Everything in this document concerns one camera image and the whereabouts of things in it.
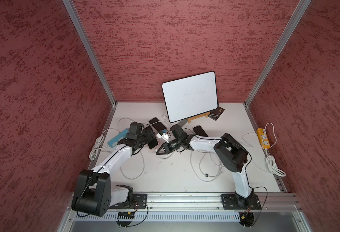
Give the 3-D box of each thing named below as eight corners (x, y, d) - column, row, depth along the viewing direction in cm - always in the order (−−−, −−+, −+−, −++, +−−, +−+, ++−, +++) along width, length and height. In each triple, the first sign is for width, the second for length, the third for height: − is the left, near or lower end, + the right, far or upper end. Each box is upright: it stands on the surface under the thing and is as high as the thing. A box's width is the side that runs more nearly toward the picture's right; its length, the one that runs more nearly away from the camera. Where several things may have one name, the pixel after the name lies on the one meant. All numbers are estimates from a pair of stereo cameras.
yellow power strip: (261, 148, 97) (264, 146, 94) (254, 130, 106) (256, 128, 103) (270, 148, 97) (273, 146, 94) (262, 130, 106) (264, 128, 103)
